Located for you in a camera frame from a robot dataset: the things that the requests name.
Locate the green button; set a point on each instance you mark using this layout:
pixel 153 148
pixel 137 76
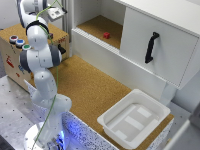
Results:
pixel 26 47

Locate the red button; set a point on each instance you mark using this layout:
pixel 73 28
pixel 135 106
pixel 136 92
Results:
pixel 13 38

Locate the white cabinet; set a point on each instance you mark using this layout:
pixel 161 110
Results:
pixel 100 58

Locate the blue button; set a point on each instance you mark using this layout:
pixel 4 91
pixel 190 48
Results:
pixel 20 42

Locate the pink block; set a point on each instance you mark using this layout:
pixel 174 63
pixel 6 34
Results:
pixel 106 35

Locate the white plastic box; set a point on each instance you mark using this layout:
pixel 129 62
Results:
pixel 133 121

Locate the wooden drawer box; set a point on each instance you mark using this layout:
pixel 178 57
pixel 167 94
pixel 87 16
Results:
pixel 10 66

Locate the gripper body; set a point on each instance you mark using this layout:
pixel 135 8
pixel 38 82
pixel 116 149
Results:
pixel 56 13

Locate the white sliding door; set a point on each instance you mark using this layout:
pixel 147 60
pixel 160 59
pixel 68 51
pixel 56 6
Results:
pixel 173 53

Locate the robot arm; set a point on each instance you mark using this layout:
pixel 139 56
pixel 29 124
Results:
pixel 41 85

